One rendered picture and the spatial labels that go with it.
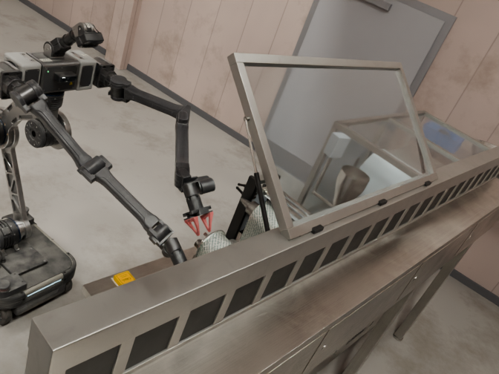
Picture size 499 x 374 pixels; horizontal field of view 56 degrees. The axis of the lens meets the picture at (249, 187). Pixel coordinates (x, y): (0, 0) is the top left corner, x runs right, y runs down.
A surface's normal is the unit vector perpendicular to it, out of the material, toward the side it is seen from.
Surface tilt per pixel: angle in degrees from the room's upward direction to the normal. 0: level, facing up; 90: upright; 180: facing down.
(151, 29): 90
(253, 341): 0
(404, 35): 90
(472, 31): 90
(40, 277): 0
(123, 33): 90
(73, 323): 0
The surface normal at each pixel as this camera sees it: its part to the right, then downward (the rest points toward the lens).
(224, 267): 0.33, -0.81
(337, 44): -0.54, 0.26
